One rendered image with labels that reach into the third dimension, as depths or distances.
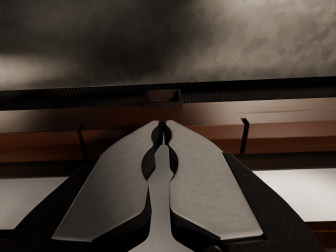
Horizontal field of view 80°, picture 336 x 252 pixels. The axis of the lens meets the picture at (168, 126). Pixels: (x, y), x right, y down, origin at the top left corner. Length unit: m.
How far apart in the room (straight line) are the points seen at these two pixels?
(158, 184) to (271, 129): 0.14
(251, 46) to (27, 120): 0.33
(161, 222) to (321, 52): 0.35
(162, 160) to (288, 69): 0.27
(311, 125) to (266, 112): 0.05
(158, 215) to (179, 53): 0.24
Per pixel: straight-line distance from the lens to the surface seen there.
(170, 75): 0.34
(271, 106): 0.28
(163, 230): 0.30
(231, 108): 0.26
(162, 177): 0.23
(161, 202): 0.25
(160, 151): 0.20
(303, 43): 0.39
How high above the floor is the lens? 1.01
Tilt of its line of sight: 60 degrees down
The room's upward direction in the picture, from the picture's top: 180 degrees counter-clockwise
